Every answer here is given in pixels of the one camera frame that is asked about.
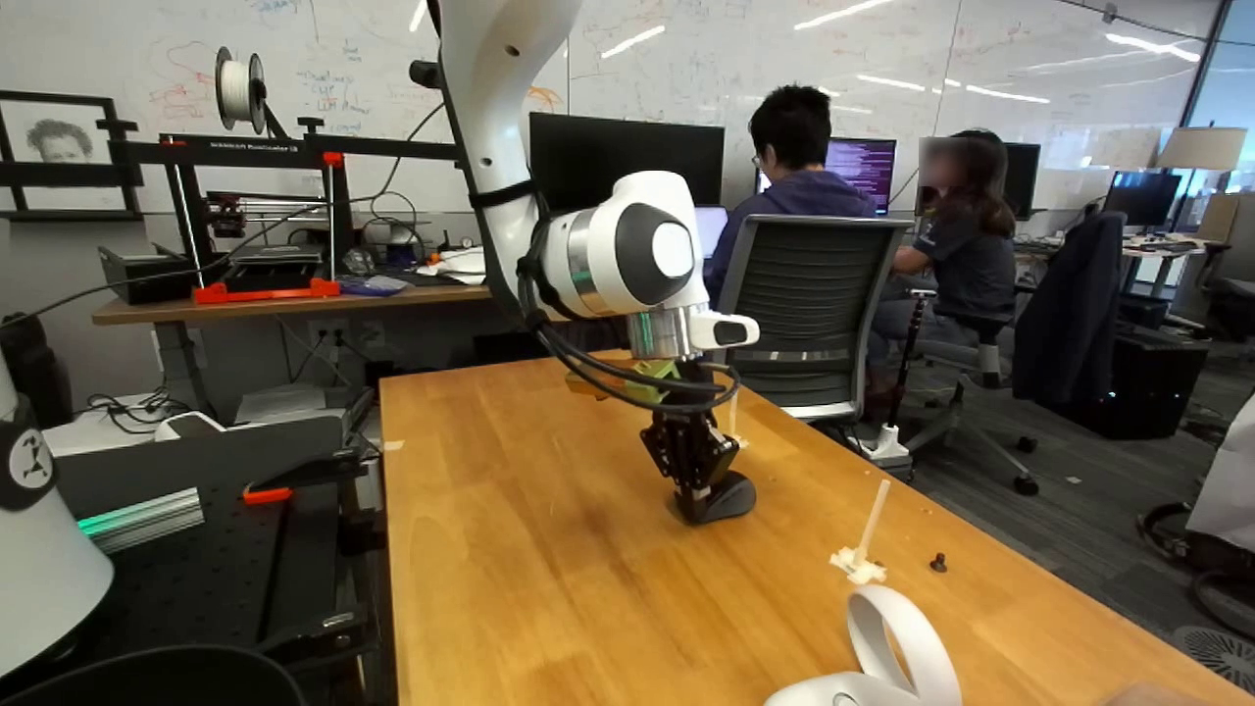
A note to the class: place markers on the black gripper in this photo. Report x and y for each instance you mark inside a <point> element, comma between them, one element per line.
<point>685,436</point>

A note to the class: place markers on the black computer mouse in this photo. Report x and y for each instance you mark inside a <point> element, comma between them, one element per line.
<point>723,505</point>

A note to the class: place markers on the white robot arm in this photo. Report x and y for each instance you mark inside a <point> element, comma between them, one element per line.
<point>613,257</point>

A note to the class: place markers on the tall white stick stand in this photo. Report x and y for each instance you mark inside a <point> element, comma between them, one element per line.
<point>865,530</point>

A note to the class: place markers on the grey mesh office chair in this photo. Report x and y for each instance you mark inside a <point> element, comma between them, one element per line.
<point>809,311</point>

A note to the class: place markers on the laptop with white screen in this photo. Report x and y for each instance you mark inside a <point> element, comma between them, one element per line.
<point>710,230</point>

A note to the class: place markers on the white VR controller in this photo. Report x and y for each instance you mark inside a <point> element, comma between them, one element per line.
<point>894,649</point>

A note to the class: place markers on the black swivel office chair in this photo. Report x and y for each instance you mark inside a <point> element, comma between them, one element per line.
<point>965,375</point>

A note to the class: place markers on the person in purple hoodie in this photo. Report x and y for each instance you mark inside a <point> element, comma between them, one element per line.
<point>795,172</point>

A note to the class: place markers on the white papers stack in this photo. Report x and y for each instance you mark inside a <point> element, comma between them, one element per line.
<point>455,264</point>

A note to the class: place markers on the large black monitor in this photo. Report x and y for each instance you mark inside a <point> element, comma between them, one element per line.
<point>590,158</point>

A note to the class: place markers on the monitor with purple screen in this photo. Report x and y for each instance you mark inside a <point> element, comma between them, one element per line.
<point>865,172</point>

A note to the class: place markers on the person with long hair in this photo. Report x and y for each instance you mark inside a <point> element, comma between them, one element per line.
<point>965,232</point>

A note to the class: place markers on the black jacket on chair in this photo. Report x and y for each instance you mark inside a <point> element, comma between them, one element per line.
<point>1072,314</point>

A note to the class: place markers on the wooden side desk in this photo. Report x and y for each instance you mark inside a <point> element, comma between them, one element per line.
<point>314,306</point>

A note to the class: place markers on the dark monitor behind people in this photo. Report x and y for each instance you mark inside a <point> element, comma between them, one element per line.
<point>1017,178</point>

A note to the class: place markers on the dark grey equipment cart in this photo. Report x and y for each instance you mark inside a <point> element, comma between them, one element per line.
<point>209,535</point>

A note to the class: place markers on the black orange 3D printer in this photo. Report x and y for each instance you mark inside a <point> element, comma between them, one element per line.
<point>261,216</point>

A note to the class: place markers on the distant black monitor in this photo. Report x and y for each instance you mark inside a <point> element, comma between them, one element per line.
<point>1141,199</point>

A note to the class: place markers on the green translucent tube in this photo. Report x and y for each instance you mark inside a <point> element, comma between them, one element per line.
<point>139,521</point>

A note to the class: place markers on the white filament spool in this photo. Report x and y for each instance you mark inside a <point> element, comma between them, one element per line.
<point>240,88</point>

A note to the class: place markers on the white cone lamp shade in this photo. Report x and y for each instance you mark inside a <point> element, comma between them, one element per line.
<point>38,556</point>

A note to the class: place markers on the black framed portrait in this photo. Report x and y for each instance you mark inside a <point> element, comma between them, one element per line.
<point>61,138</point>

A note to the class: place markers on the black stereo camera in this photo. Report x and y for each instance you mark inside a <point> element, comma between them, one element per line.
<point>425,71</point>

